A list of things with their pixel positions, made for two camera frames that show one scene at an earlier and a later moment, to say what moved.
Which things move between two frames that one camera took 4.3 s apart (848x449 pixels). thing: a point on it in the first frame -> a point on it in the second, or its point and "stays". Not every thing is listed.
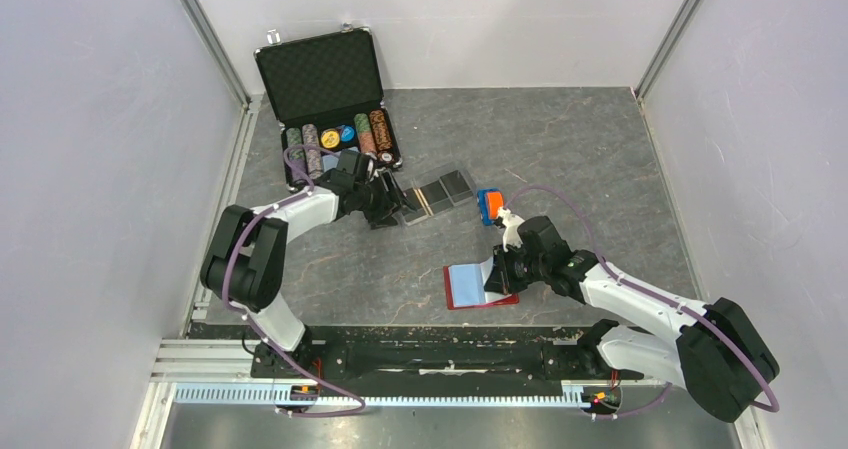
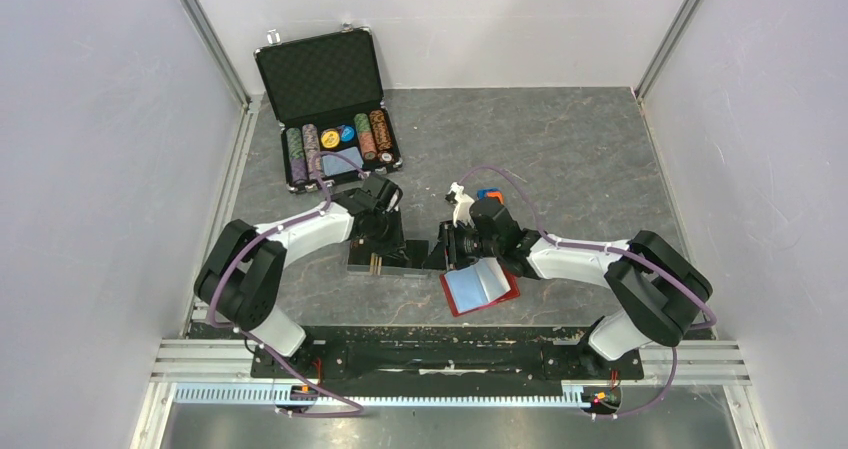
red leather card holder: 465,286 stays
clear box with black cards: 435,194 -> 399,259
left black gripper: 390,200 -> 395,248
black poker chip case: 326,94 stays
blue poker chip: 347,133 stays
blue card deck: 331,161 stays
